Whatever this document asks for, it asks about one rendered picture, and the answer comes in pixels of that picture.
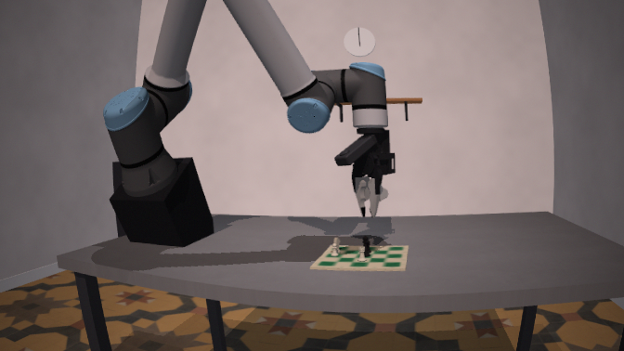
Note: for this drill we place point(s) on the green and cream chessboard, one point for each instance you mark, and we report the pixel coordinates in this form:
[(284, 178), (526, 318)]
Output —
[(382, 258)]

